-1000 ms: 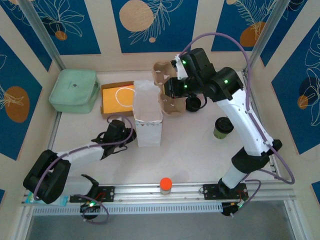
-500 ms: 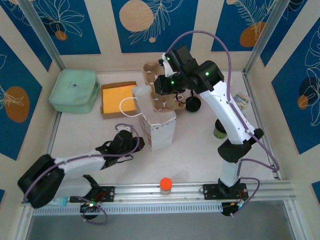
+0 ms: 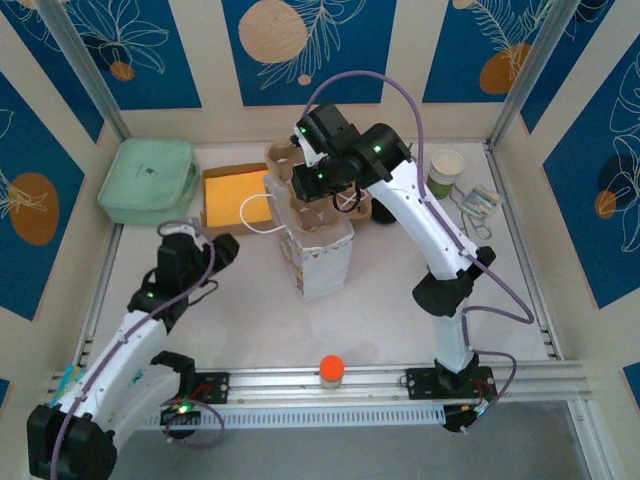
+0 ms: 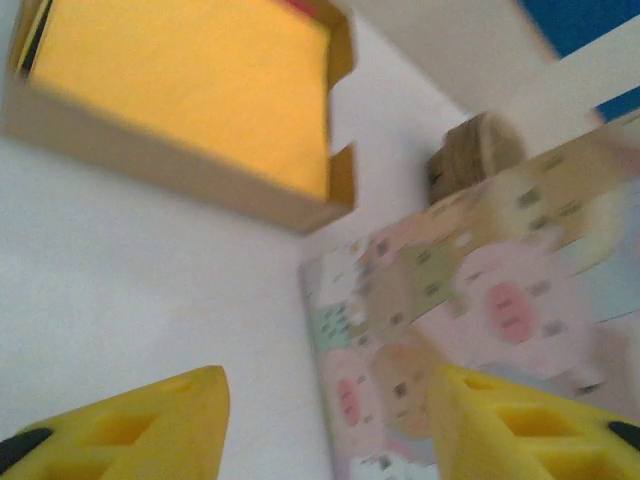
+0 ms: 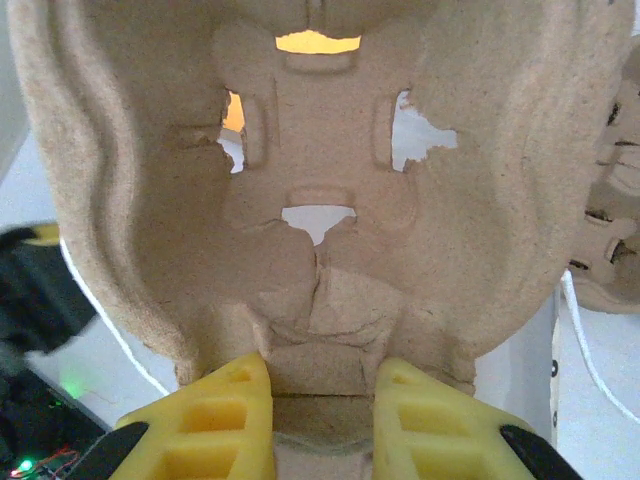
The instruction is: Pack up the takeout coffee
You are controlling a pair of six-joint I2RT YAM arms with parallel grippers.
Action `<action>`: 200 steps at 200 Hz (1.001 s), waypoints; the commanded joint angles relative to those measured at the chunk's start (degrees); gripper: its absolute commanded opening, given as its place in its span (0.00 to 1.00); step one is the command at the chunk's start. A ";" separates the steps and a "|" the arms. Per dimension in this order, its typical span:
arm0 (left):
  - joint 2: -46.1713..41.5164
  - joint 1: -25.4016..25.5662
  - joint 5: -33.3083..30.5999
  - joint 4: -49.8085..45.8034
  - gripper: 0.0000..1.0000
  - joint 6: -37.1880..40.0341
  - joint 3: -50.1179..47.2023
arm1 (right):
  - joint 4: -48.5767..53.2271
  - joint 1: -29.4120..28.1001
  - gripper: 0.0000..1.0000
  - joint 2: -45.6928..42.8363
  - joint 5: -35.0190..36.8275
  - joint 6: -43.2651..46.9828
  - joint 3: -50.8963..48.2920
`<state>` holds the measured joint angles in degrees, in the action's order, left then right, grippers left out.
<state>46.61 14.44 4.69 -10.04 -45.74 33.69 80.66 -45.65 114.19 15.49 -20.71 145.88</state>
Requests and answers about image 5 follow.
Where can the white paper carry bag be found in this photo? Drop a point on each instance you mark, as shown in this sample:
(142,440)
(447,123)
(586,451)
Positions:
(575,440)

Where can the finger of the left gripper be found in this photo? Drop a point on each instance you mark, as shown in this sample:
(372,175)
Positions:
(40,295)

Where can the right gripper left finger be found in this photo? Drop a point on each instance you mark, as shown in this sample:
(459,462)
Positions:
(215,425)

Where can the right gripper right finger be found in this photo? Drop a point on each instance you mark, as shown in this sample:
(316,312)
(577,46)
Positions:
(430,430)

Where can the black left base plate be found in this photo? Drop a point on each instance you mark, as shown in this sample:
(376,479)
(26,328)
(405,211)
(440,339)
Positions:
(45,440)

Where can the brown pulp cup carrier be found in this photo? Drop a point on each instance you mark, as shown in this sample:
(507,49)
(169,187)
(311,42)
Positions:
(475,225)
(610,210)

